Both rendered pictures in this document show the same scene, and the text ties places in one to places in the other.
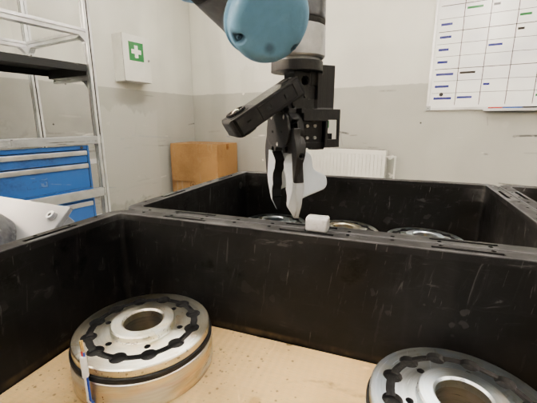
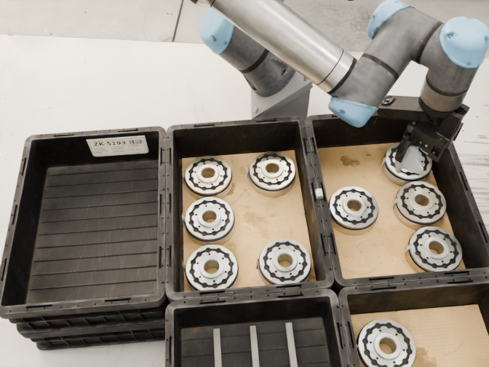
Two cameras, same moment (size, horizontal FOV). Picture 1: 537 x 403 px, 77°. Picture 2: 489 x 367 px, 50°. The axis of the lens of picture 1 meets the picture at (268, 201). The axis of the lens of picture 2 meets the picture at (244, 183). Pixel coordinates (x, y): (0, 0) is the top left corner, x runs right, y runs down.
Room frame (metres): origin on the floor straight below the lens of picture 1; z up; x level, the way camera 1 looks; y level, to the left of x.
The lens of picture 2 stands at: (-0.09, -0.49, 1.80)
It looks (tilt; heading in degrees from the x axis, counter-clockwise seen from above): 56 degrees down; 66
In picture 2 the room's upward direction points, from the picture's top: 1 degrees counter-clockwise
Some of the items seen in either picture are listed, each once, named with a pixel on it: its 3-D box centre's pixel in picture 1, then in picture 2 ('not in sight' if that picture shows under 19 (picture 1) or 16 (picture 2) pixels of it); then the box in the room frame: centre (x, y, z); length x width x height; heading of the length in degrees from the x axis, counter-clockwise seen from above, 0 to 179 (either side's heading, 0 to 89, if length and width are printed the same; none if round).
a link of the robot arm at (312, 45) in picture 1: (296, 47); (444, 89); (0.50, -0.04, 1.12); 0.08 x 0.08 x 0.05
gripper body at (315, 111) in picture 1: (300, 108); (434, 121); (0.50, -0.05, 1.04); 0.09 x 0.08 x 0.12; 114
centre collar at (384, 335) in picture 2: not in sight; (387, 346); (0.25, -0.33, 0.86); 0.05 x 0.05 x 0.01
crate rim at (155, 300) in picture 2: not in sight; (89, 212); (-0.15, 0.13, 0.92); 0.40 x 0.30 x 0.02; 69
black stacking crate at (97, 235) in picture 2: not in sight; (96, 225); (-0.15, 0.13, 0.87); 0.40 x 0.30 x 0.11; 69
